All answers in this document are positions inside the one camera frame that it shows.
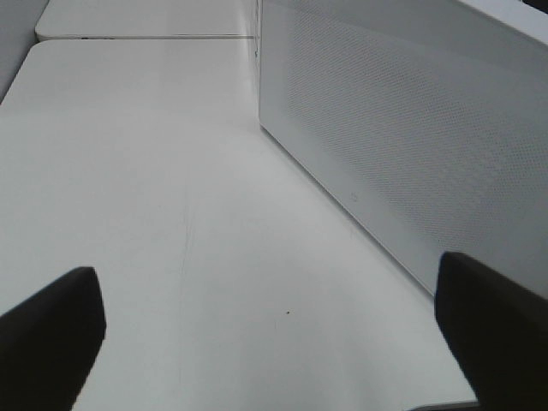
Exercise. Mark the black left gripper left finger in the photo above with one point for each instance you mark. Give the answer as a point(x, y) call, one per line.
point(50, 341)

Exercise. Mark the white microwave door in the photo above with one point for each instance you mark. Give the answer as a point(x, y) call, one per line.
point(425, 120)

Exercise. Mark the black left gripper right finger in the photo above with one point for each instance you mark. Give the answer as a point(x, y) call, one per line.
point(496, 330)

